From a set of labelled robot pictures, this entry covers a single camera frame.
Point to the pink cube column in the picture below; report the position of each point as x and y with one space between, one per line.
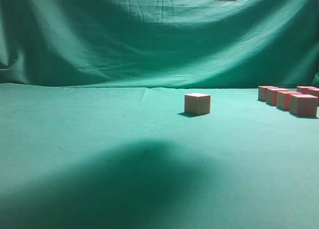
262 92
283 99
304 89
197 103
271 97
314 92
303 105

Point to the green cloth backdrop and cover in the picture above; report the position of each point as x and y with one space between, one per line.
93 133

